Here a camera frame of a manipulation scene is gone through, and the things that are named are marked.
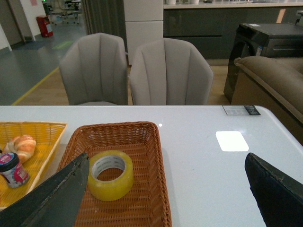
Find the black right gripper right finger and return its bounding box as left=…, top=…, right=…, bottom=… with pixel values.
left=244, top=153, right=303, bottom=227

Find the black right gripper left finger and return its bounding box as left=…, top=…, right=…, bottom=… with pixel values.
left=0, top=153, right=89, bottom=227

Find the clear yellow tape roll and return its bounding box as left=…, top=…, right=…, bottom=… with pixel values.
left=87, top=150, right=134, bottom=201

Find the brown wicker basket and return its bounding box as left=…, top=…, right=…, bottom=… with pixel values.
left=59, top=122, right=172, bottom=227

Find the yellow woven basket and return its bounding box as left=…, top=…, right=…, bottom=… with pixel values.
left=0, top=122, right=67, bottom=210

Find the small blue lidded jar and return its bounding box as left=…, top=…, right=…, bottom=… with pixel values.
left=0, top=152, right=30, bottom=188

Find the toy croissant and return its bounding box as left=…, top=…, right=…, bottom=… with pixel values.
left=2, top=135, right=36, bottom=163

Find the table label sticker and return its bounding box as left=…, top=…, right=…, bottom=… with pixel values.
left=223, top=105, right=260, bottom=115

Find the tan cushioned sofa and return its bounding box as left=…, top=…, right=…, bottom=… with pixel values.
left=231, top=56, right=303, bottom=143

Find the left grey upholstered chair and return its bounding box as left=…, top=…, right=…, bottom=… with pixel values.
left=59, top=33, right=128, bottom=105

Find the grey upholstered chair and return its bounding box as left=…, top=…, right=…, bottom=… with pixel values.
left=129, top=38, right=214, bottom=105
left=59, top=33, right=128, bottom=105

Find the black cabinet appliance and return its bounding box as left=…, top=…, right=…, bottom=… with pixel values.
left=223, top=23, right=303, bottom=102

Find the right grey upholstered chair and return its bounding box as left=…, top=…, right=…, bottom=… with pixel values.
left=129, top=38, right=214, bottom=105

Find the red bin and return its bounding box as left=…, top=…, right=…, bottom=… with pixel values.
left=36, top=16, right=53, bottom=37

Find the dark grey counter cabinet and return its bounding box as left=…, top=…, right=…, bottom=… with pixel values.
left=163, top=4, right=303, bottom=59

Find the white refrigerator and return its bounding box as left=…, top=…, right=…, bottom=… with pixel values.
left=124, top=0, right=164, bottom=65

